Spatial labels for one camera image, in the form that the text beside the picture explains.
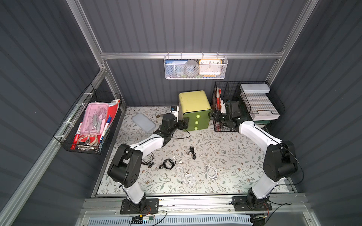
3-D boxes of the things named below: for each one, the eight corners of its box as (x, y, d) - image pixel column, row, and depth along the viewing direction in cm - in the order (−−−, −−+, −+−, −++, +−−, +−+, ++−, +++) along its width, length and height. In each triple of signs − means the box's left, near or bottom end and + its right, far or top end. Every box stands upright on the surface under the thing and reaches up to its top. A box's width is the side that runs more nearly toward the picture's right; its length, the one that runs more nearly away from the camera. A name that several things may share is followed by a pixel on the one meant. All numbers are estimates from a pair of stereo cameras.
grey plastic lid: (130, 120, 114) (129, 118, 112) (139, 113, 119) (139, 111, 117) (147, 133, 106) (147, 131, 104) (157, 125, 111) (156, 123, 109)
